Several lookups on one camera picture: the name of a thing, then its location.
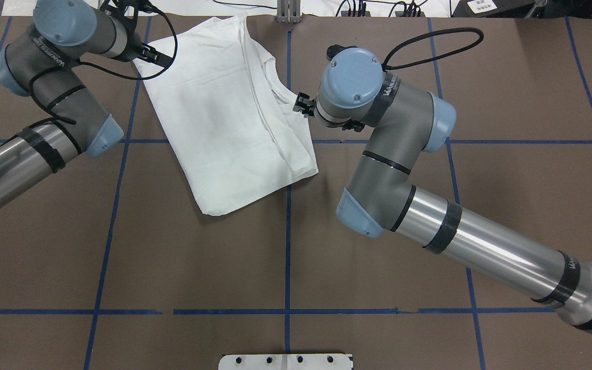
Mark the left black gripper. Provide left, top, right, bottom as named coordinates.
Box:
left=118, top=31, right=173, bottom=66

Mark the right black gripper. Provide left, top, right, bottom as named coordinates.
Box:
left=293, top=92, right=326, bottom=121

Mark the white long-sleeve printed t-shirt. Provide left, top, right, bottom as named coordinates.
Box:
left=135, top=16, right=319, bottom=216

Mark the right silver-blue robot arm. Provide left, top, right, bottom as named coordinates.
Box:
left=293, top=45, right=592, bottom=334

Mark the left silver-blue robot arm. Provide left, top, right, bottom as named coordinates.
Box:
left=0, top=1, right=176, bottom=208

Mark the black box with white label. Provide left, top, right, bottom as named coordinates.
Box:
left=452, top=1, right=535, bottom=19

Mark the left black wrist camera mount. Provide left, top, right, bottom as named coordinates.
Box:
left=97, top=1, right=163, bottom=20

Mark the right black camera cable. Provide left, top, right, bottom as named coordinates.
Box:
left=381, top=28, right=485, bottom=70

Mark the aluminium frame post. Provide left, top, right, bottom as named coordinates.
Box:
left=276, top=0, right=302, bottom=24

